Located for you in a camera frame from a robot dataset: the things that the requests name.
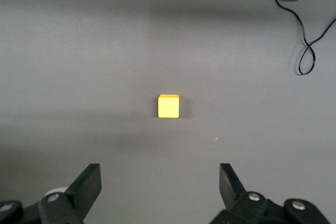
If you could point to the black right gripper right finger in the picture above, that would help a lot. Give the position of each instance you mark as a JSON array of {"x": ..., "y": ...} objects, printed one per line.
[{"x": 231, "y": 184}]

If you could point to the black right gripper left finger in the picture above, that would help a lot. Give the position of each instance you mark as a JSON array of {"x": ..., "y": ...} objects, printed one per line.
[{"x": 84, "y": 195}]

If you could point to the yellow cube block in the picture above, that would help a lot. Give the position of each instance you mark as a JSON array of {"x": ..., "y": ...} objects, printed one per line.
[{"x": 168, "y": 107}]

